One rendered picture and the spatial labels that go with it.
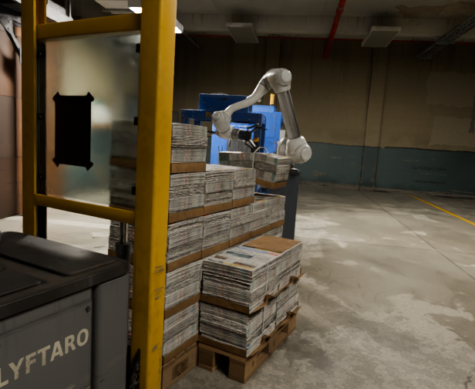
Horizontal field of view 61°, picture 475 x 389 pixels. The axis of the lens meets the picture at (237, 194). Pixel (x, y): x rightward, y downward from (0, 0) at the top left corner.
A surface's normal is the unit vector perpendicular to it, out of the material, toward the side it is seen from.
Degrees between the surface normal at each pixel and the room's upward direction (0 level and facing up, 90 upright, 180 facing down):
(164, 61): 90
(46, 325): 90
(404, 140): 90
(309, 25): 90
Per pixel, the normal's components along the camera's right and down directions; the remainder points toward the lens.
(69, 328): 0.88, 0.12
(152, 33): -0.47, 0.09
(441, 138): -0.14, 0.12
